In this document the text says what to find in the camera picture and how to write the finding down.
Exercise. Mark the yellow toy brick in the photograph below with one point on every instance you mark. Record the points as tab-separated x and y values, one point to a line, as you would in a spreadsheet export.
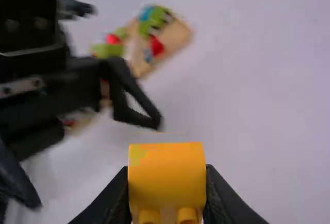
167	177

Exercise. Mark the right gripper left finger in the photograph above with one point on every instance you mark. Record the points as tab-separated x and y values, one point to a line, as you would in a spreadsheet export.
113	198

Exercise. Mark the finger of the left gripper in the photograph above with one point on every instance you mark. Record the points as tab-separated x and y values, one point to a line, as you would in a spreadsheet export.
20	182
118	72

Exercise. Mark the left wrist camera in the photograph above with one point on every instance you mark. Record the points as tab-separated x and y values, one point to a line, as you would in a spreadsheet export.
28	23

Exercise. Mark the pile of toy bricks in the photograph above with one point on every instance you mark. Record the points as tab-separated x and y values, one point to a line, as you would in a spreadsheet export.
147	25

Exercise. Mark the tan tray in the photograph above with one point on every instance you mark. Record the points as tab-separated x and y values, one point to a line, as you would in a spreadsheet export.
175	38

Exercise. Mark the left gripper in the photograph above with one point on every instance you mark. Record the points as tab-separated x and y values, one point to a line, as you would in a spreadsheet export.
38	95

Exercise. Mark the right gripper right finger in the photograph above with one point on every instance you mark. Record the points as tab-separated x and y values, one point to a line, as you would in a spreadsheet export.
224	200

